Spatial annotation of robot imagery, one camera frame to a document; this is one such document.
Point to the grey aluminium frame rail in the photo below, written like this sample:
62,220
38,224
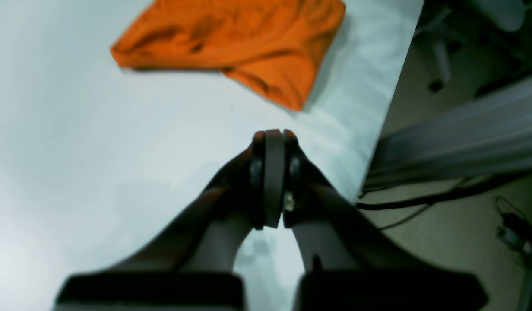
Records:
488,136

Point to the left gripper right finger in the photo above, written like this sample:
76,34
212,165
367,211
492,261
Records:
350,265

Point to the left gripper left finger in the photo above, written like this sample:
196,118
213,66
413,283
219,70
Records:
188,266

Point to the orange T-shirt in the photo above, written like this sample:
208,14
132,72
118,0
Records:
274,47

